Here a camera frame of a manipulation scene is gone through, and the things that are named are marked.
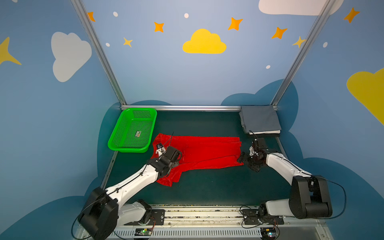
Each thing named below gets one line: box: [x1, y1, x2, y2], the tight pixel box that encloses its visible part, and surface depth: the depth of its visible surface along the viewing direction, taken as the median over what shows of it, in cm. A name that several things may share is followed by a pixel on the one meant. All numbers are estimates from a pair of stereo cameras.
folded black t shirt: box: [248, 133, 280, 138], surface depth 109 cm
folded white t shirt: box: [249, 130, 281, 135], surface depth 107 cm
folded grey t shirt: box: [239, 105, 282, 133], surface depth 110 cm
